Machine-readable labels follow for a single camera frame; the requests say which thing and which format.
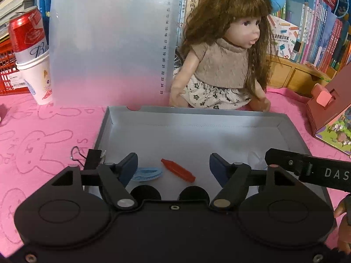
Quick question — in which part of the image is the person's right hand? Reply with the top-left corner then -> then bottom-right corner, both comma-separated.
334,194 -> 351,252

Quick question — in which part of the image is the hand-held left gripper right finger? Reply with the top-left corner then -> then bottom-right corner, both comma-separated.
209,153 -> 306,210

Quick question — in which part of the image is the grey cardboard box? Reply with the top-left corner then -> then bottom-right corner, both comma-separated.
84,105 -> 337,225

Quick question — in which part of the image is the red soda can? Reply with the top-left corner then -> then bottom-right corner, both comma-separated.
8,5 -> 50,61

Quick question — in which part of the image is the white paper cup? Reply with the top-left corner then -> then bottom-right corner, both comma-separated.
15,50 -> 54,106

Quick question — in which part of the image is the wooden drawer organiser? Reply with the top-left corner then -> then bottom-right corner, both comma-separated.
267,56 -> 338,98

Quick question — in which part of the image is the stack of books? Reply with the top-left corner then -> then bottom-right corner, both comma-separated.
0,0 -> 39,42

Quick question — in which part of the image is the pink bunny printed blanket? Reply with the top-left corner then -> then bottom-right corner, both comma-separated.
0,86 -> 351,250

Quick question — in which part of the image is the row of colourful books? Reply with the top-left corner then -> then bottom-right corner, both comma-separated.
177,0 -> 351,73

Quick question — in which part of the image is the blue patterned book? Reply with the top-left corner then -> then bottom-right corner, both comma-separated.
36,0 -> 54,45

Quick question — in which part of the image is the brown-haired doll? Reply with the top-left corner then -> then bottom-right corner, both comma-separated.
168,0 -> 278,113

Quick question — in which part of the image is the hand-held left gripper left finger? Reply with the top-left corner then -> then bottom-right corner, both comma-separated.
47,152 -> 138,211

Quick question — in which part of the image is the pink triangular toy house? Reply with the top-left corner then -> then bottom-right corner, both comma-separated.
306,63 -> 351,158

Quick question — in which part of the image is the white pencil printed box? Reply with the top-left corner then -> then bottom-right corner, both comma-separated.
267,14 -> 301,61

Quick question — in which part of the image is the blue hair clip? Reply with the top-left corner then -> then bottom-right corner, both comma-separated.
132,167 -> 164,183

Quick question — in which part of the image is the translucent plastic clipboard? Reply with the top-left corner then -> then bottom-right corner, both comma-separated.
48,0 -> 190,108

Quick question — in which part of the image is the black binder clip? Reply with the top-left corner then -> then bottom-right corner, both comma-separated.
71,146 -> 106,171

